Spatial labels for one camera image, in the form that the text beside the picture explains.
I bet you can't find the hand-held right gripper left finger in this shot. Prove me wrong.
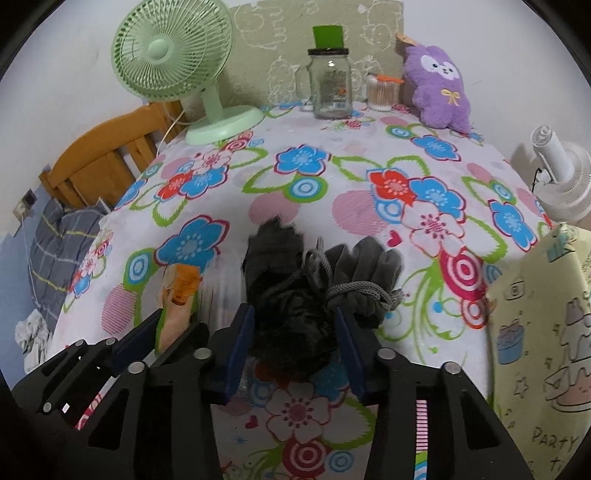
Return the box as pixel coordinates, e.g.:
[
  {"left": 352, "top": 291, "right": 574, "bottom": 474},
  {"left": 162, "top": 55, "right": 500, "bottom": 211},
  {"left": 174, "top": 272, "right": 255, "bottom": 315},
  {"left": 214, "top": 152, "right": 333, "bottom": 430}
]
[{"left": 60, "top": 304, "right": 256, "bottom": 480}]

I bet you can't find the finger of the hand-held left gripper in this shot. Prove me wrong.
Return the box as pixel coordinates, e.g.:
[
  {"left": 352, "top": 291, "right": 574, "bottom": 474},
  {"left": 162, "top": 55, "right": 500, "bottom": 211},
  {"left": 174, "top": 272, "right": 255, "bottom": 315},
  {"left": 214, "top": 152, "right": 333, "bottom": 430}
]
[{"left": 65, "top": 308, "right": 164, "bottom": 377}]

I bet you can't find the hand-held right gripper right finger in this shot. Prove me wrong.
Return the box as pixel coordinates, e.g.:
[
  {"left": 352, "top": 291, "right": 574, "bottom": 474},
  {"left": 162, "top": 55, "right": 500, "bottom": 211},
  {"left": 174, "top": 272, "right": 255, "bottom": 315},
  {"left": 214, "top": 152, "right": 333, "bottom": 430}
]
[{"left": 333, "top": 307, "right": 532, "bottom": 480}]

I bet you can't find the orange green packet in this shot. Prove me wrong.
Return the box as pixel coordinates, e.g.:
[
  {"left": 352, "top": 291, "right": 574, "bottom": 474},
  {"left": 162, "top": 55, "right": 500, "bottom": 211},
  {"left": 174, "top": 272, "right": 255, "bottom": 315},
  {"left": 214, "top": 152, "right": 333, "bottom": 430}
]
[{"left": 156, "top": 263, "right": 205, "bottom": 352}]

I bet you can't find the dark grey fuzzy cloth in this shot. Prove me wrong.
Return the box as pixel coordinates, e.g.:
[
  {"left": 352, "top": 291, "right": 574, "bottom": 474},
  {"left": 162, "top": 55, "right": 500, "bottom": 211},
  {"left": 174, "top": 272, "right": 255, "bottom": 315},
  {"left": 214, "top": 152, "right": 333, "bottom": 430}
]
[{"left": 242, "top": 220, "right": 340, "bottom": 376}]

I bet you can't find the yellow printed paper box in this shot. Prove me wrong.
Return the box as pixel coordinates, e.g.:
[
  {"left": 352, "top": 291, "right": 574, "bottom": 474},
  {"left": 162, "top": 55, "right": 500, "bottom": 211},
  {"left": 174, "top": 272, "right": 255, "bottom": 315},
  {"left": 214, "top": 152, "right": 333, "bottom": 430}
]
[{"left": 487, "top": 222, "right": 591, "bottom": 480}]

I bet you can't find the white crumpled cloth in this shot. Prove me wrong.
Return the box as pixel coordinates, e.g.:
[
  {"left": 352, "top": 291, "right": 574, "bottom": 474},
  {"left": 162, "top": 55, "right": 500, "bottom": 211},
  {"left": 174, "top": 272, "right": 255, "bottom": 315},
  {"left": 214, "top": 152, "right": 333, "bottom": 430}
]
[{"left": 14, "top": 308, "right": 52, "bottom": 361}]

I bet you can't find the grey plaid blanket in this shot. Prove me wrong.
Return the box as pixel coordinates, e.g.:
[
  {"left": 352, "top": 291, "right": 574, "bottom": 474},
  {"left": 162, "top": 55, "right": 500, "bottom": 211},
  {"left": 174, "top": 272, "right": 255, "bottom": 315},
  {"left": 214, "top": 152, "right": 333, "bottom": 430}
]
[{"left": 30, "top": 198, "right": 112, "bottom": 320}]

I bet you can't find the wooden chair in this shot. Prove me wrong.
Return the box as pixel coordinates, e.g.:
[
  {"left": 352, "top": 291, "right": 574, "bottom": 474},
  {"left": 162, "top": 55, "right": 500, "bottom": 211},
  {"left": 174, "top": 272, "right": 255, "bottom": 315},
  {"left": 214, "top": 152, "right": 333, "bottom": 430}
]
[{"left": 39, "top": 99, "right": 186, "bottom": 214}]

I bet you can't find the cotton swab container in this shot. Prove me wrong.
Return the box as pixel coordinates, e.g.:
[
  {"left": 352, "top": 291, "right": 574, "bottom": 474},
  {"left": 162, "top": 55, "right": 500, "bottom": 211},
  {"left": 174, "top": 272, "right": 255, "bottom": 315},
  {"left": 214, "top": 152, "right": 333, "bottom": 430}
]
[{"left": 366, "top": 74, "right": 402, "bottom": 112}]

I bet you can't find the glass jar with green lid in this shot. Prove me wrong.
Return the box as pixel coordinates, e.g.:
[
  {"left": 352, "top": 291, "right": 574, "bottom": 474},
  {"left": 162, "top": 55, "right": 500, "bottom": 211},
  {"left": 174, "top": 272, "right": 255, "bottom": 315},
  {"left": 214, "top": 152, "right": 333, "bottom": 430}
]
[{"left": 295, "top": 25, "right": 363, "bottom": 121}]

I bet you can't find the white standing fan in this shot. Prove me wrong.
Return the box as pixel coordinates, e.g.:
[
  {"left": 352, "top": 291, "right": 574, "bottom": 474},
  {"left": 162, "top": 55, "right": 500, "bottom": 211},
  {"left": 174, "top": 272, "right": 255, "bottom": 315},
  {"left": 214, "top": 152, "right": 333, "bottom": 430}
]
[{"left": 510, "top": 126, "right": 591, "bottom": 227}]

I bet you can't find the purple plush bunny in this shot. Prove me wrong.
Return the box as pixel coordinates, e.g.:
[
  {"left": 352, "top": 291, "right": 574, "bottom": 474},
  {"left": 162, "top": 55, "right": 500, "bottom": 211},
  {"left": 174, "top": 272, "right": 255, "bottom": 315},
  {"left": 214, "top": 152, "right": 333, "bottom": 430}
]
[{"left": 396, "top": 33, "right": 472, "bottom": 136}]

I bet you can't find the green desk fan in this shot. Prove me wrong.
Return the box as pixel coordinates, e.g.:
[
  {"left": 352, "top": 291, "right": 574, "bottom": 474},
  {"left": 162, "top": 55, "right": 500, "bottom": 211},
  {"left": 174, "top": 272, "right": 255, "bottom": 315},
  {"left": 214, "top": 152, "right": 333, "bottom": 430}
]
[{"left": 111, "top": 0, "right": 266, "bottom": 146}]

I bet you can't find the green cartoon printed board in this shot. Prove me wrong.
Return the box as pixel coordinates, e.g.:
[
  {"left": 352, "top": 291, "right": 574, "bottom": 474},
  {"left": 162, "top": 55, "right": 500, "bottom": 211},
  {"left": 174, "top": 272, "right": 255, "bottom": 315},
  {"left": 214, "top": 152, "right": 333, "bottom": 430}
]
[{"left": 228, "top": 0, "right": 403, "bottom": 108}]

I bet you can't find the wall socket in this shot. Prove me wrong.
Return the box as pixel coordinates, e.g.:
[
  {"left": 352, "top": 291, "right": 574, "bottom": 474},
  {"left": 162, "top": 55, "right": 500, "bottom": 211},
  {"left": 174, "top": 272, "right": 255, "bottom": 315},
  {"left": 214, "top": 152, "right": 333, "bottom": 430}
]
[{"left": 13, "top": 188, "right": 38, "bottom": 220}]

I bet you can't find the white fan cable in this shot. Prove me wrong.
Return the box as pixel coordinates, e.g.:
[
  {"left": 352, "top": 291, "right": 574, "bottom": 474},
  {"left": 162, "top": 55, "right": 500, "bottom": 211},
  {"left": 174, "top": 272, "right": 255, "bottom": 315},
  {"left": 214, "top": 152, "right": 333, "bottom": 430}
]
[{"left": 159, "top": 108, "right": 191, "bottom": 145}]

